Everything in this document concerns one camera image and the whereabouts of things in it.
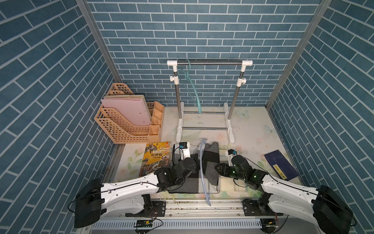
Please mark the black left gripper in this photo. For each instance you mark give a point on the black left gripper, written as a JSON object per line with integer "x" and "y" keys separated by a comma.
{"x": 196, "y": 158}

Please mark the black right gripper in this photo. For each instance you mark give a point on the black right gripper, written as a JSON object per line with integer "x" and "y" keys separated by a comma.
{"x": 223, "y": 170}

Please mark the black white checkered scarf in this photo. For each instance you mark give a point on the black white checkered scarf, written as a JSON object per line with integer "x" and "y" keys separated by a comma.
{"x": 207, "y": 178}

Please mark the light blue clothes hanger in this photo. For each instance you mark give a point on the light blue clothes hanger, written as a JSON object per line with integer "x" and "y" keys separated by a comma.
{"x": 202, "y": 177}

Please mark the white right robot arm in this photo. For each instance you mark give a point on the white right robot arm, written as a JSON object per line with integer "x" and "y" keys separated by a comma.
{"x": 319, "y": 206}

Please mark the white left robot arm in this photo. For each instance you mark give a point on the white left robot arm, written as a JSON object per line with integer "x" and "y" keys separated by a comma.
{"x": 132, "y": 196}

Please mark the pastel plaid scarf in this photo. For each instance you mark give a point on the pastel plaid scarf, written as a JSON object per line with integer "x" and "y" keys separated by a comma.
{"x": 228, "y": 189}

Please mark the green clothes hanger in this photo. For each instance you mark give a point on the green clothes hanger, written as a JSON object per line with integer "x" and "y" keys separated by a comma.
{"x": 196, "y": 99}

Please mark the yellow comic book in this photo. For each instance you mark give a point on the yellow comic book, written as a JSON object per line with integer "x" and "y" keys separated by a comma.
{"x": 156, "y": 155}

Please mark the dark blue notebook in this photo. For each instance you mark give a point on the dark blue notebook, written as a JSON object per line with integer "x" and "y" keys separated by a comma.
{"x": 281, "y": 165}

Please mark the pink pressure file folder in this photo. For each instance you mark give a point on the pink pressure file folder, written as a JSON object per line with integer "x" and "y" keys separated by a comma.
{"x": 134, "y": 110}

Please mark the orange plastic file organizer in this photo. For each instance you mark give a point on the orange plastic file organizer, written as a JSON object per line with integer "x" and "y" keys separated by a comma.
{"x": 122, "y": 131}

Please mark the white steel clothes rack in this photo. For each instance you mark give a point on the white steel clothes rack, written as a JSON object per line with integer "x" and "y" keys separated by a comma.
{"x": 218, "y": 82}

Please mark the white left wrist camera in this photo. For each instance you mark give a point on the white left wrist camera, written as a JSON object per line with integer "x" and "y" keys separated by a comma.
{"x": 184, "y": 150}

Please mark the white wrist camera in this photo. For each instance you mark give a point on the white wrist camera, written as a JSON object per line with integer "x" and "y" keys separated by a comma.
{"x": 230, "y": 154}
{"x": 184, "y": 150}

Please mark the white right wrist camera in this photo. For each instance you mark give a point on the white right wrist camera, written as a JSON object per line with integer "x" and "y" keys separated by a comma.
{"x": 230, "y": 154}

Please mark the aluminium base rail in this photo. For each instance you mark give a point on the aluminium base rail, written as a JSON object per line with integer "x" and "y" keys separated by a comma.
{"x": 190, "y": 215}

